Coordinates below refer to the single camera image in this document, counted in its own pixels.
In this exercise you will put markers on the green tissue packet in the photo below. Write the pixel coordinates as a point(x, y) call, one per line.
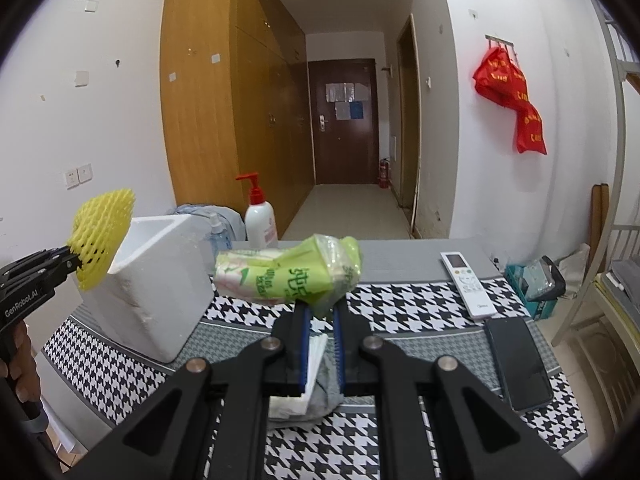
point(290, 275)

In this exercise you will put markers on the dark brown entrance door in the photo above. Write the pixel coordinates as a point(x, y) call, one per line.
point(342, 145)

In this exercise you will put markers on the grey sock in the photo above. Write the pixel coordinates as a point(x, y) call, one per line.
point(327, 385)

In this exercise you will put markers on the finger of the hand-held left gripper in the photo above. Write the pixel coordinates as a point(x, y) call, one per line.
point(35, 257)
point(55, 272)

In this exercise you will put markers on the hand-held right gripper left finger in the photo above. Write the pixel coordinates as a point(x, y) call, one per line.
point(301, 350)

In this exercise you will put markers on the red plastic bag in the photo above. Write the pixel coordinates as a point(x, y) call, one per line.
point(500, 77)
point(531, 127)

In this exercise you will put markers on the houndstooth tablecloth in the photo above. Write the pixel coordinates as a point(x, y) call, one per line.
point(400, 310)

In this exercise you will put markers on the teal storage crate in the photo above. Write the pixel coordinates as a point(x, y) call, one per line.
point(530, 290)

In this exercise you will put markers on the grey metal bunk bed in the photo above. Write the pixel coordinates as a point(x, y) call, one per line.
point(620, 160)

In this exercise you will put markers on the metal wall hook rack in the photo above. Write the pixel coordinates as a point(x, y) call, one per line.
point(500, 40)

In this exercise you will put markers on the black smartphone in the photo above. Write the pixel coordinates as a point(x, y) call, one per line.
point(520, 365)

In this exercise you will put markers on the white foam box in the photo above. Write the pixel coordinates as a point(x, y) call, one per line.
point(150, 285)

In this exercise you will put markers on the yellow foam fruit net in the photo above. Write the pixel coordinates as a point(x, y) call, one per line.
point(102, 240)

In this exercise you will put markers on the wooden wardrobe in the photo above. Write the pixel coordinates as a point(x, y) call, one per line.
point(220, 110)

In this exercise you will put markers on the white wall plate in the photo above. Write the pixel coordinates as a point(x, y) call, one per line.
point(81, 77)

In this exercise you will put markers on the clear spray bottle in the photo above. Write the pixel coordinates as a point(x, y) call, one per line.
point(217, 232)

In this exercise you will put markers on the red fire extinguisher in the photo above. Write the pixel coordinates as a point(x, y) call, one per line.
point(384, 172)

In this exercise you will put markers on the white lotion pump bottle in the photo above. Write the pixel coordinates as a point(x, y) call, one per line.
point(260, 220)

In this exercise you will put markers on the wooden boards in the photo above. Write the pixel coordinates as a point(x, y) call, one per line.
point(597, 220)

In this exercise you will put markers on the person's left hand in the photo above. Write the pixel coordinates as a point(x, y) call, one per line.
point(25, 365)

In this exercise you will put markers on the white remote control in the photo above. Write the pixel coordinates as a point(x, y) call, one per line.
point(467, 285)

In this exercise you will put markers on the light wooden side door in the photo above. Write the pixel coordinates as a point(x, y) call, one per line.
point(409, 110)

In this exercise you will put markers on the white double wall socket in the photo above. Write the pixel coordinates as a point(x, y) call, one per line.
point(79, 175)

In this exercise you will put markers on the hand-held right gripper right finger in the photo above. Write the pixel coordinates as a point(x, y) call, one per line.
point(339, 350)

